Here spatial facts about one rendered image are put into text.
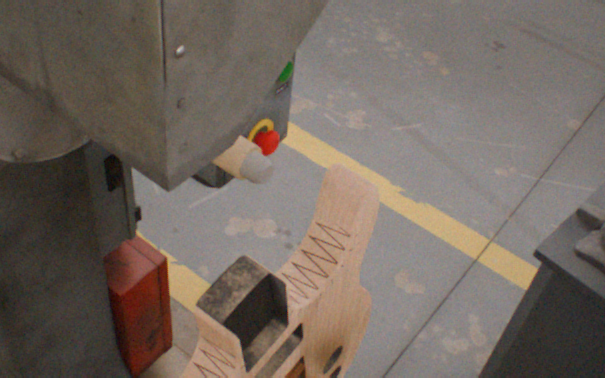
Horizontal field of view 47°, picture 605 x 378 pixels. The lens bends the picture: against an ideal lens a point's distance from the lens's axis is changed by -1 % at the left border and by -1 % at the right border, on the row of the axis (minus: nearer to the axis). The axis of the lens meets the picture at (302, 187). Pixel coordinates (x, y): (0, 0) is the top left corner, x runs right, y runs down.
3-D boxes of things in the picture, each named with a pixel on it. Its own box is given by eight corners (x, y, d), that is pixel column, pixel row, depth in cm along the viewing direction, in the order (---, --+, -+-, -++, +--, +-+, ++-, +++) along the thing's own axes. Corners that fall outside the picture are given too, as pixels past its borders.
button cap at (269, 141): (243, 151, 103) (244, 130, 100) (261, 137, 105) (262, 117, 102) (263, 163, 101) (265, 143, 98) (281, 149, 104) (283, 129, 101)
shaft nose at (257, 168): (248, 150, 58) (262, 151, 60) (235, 176, 58) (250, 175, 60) (267, 162, 57) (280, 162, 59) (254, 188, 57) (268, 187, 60)
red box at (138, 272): (55, 314, 154) (24, 202, 128) (99, 280, 162) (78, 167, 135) (134, 382, 145) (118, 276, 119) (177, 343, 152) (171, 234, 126)
